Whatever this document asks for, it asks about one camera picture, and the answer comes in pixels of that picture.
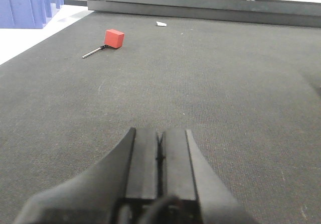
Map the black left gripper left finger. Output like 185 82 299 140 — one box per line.
14 128 158 223

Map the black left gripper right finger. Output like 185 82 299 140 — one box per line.
162 129 253 223

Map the blue plastic crate stack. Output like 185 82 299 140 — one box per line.
1 0 64 29

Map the thin metal rod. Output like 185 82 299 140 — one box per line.
82 45 108 59

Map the red cube block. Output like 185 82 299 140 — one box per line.
104 29 124 49

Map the white paper scrap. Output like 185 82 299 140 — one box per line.
156 22 167 27

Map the dark grey platform frame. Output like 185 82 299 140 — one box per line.
71 0 320 28

